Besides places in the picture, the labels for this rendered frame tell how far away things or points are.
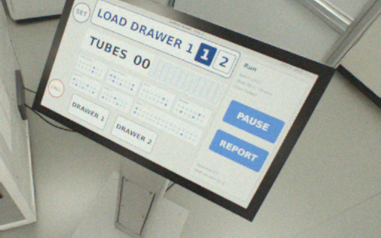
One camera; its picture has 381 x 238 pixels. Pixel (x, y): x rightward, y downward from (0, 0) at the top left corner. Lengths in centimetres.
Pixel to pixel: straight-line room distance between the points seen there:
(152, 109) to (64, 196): 112
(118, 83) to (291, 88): 32
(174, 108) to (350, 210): 163
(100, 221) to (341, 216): 131
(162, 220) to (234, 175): 100
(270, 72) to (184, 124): 18
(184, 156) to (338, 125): 192
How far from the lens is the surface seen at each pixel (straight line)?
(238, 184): 59
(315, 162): 212
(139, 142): 59
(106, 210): 155
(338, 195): 208
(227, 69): 55
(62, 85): 65
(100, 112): 61
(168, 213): 157
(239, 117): 56
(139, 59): 58
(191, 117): 56
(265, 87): 56
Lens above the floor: 150
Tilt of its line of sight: 51 degrees down
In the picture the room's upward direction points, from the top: 8 degrees clockwise
